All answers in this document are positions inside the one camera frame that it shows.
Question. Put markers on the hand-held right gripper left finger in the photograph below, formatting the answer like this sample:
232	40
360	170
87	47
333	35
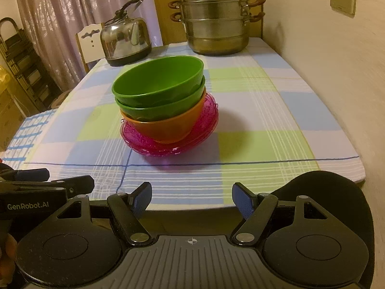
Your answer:
143	198

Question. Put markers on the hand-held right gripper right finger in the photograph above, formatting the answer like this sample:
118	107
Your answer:
243	200

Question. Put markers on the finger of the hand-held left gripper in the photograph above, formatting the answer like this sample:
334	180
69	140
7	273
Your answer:
33	175
72	188

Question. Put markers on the orange plastic bowl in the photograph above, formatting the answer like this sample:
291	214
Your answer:
168	132

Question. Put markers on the green plastic bowl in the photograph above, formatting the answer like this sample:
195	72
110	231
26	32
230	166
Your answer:
156	78
156	114

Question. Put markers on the person's left hand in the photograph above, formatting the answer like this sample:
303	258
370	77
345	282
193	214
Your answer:
7	253

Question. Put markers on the brown box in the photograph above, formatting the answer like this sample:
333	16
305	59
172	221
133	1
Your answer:
10	117

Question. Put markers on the plaid tablecloth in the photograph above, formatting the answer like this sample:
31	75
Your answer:
270	132

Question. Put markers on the brown round stool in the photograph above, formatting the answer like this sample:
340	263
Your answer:
60	99

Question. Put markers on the black chair back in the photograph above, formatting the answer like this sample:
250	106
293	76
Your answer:
324	186

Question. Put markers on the yellow plastic bag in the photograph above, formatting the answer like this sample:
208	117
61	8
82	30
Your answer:
3	78

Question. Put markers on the dark metal rack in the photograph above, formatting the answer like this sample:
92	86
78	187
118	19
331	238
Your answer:
24	66

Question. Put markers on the white wooden chair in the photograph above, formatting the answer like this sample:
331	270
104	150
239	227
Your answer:
85	54

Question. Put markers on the stainless steel kettle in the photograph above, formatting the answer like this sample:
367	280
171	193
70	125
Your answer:
126	42

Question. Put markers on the pale pink curtain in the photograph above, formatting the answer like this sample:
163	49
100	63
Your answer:
60	21

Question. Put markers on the stainless steel steamer pot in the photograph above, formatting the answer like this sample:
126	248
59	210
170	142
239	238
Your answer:
216	33

